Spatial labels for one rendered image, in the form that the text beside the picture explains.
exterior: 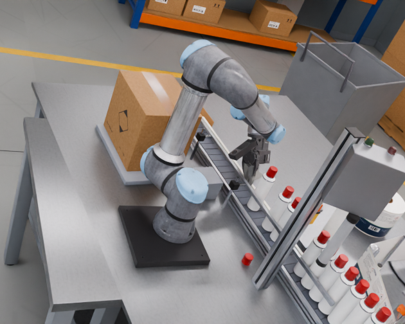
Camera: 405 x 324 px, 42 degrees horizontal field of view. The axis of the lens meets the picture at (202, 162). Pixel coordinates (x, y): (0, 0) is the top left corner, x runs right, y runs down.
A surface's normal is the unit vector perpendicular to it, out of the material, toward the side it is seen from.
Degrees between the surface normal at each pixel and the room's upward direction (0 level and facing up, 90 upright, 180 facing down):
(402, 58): 90
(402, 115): 90
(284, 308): 0
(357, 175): 90
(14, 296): 0
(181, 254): 2
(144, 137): 90
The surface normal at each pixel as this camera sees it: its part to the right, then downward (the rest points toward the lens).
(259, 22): -0.88, -0.04
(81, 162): 0.34, -0.76
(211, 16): 0.29, 0.65
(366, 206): -0.12, 0.55
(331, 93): -0.75, 0.21
